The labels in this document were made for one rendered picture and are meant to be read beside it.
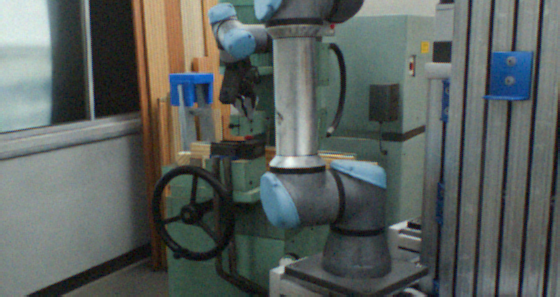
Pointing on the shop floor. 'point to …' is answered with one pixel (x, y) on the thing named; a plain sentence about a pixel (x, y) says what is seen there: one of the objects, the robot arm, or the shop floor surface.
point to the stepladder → (180, 95)
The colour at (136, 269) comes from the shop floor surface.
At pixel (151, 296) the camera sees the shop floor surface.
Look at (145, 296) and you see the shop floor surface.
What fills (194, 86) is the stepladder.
